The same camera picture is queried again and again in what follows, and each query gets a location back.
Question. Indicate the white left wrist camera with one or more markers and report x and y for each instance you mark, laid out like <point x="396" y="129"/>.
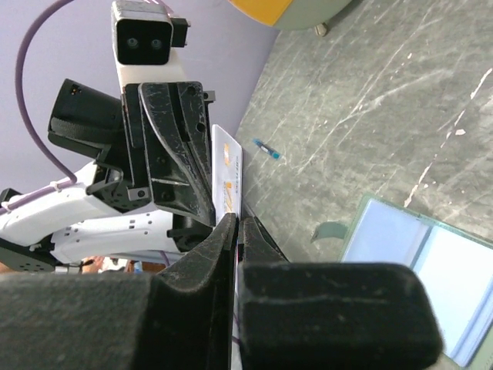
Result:
<point x="146" y="36"/>

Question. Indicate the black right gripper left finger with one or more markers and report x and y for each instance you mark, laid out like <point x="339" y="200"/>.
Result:
<point x="180" y="318"/>

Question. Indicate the small blue pen piece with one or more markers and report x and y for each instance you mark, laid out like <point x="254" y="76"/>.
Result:
<point x="267" y="149"/>

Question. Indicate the green card holder wallet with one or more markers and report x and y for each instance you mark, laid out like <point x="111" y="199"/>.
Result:
<point x="454" y="266"/>

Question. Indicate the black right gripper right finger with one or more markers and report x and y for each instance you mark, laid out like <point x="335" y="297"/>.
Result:
<point x="329" y="315"/>

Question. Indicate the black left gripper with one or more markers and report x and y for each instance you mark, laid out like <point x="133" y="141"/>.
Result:
<point x="164" y="151"/>

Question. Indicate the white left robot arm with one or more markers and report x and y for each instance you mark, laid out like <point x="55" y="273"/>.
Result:
<point x="72" y="219"/>

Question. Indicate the white VIP credit card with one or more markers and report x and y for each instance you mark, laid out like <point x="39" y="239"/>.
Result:
<point x="227" y="171"/>

